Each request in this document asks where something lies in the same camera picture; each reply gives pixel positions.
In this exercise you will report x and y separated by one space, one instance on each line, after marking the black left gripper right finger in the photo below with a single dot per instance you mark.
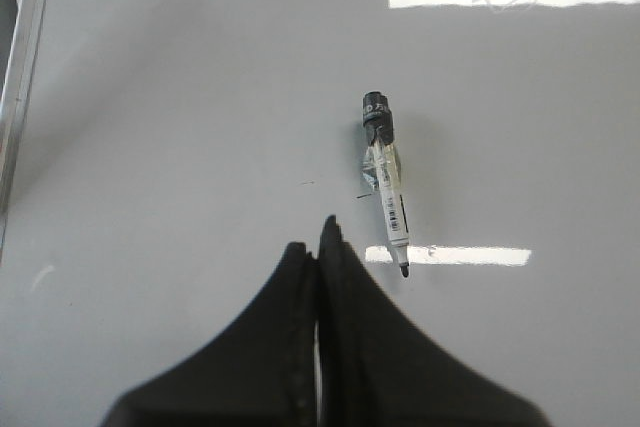
379 369

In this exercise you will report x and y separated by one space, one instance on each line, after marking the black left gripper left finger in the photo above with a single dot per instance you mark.
259 371

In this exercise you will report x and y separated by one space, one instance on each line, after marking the white whiteboard with aluminium frame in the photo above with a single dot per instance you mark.
172 149

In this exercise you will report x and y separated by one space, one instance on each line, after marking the white whiteboard marker black cap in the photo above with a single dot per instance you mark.
381 168

